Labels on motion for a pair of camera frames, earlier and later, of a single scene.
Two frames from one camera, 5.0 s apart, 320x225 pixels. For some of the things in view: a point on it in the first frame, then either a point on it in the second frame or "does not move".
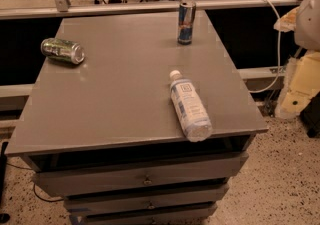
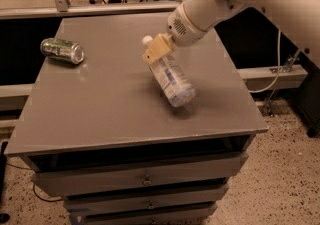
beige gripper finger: x=301 y=82 → x=158 y=47
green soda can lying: x=63 y=50 does not move
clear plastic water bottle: x=189 y=108 → x=172 y=77
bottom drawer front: x=188 y=216 does not move
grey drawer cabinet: x=104 y=134 does not move
